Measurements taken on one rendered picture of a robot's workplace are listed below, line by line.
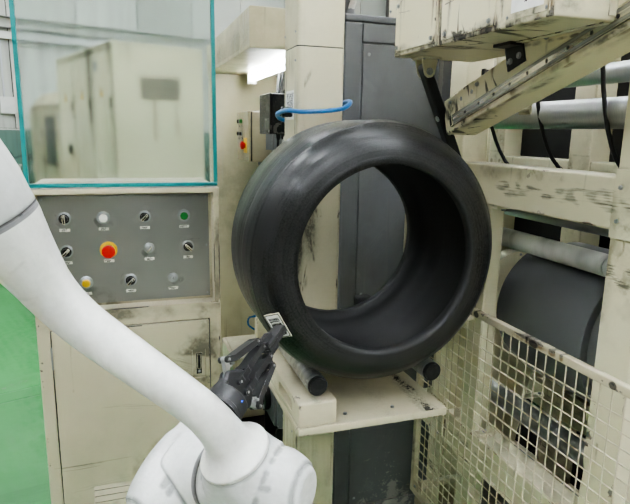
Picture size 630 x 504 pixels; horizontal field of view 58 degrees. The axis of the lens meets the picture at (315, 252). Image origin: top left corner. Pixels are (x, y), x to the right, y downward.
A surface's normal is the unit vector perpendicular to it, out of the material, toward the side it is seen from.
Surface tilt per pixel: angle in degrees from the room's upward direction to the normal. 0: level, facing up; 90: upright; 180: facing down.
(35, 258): 94
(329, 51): 90
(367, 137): 44
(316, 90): 90
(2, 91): 90
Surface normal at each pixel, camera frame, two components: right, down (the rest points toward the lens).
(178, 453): -0.27, -0.80
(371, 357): 0.28, 0.37
